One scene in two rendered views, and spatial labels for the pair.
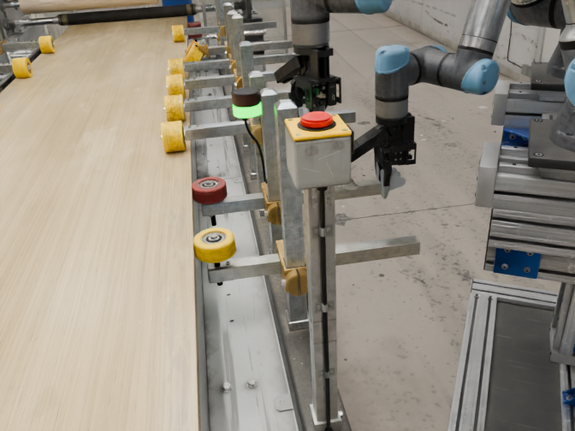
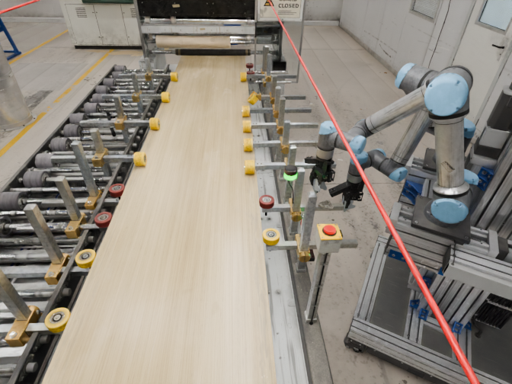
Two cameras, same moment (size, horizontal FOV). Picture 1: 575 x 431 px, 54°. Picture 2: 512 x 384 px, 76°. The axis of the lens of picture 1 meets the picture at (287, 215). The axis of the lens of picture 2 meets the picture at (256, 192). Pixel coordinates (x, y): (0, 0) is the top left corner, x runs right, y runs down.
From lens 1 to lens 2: 0.56 m
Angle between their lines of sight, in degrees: 10
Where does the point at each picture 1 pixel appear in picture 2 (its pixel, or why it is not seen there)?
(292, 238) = (305, 241)
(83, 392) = (228, 305)
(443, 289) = (363, 232)
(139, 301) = (243, 264)
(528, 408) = (393, 305)
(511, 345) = (391, 272)
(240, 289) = not seen: hidden behind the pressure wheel
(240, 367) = (273, 283)
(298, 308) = (302, 264)
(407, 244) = (352, 244)
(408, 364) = (340, 270)
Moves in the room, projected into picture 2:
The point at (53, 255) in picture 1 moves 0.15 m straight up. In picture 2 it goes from (204, 233) to (201, 208)
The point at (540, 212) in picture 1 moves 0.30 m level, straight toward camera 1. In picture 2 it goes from (412, 241) to (397, 288)
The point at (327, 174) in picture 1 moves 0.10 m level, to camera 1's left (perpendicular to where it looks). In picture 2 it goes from (331, 249) to (300, 247)
